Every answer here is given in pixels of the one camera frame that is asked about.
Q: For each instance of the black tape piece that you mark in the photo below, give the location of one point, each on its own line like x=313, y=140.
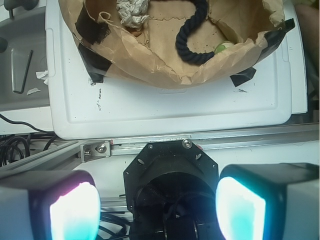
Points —
x=243, y=76
x=96, y=65

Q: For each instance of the black tape piece right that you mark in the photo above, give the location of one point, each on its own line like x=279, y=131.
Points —
x=243, y=76

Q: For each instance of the green animal toy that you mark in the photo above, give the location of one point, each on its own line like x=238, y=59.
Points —
x=223, y=46

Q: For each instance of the black tape piece left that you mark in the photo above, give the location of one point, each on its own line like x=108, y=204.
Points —
x=96, y=65

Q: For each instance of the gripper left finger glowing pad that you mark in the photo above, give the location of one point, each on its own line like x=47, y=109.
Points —
x=48, y=205

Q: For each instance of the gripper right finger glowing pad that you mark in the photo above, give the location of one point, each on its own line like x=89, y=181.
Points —
x=279, y=201

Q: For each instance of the aluminium frame rail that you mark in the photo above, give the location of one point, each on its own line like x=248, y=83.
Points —
x=280, y=142

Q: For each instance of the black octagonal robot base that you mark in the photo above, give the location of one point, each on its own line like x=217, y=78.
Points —
x=172, y=198

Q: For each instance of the black allen key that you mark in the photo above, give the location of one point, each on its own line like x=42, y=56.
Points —
x=25, y=74

